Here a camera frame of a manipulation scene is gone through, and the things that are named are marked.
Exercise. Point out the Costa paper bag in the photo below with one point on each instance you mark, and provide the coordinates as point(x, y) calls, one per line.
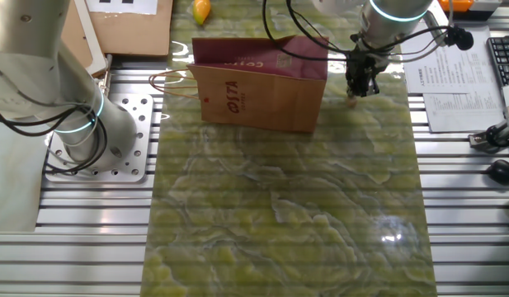
point(258, 99)

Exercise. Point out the grey plastic block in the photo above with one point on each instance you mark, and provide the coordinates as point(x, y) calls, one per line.
point(487, 4)

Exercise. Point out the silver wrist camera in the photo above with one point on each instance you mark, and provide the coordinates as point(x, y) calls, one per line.
point(435, 24)

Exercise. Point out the orange plastic block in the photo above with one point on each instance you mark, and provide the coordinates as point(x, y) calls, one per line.
point(454, 5)

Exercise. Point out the green marble pattern mat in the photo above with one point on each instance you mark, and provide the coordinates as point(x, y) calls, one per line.
point(279, 206)

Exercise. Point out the checkerboard calibration paper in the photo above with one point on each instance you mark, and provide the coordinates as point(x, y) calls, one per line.
point(122, 6)

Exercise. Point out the brown cardboard sheet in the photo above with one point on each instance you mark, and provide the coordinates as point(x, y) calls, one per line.
point(130, 33)

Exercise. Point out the white framed brown board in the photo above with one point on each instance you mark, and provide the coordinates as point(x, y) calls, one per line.
point(91, 41)

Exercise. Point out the yellow toy mango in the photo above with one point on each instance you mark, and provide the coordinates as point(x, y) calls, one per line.
point(201, 11)

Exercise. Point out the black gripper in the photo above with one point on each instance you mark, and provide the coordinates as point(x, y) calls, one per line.
point(363, 64)

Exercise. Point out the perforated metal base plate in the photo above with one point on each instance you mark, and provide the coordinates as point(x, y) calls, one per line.
point(142, 136)

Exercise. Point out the printed paper sheet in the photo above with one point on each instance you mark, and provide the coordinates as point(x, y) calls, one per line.
point(464, 113)
point(448, 70)

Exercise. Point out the black keyboard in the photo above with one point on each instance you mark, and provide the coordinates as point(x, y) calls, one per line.
point(505, 57)

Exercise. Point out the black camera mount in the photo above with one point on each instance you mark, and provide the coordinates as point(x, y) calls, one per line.
point(491, 138)

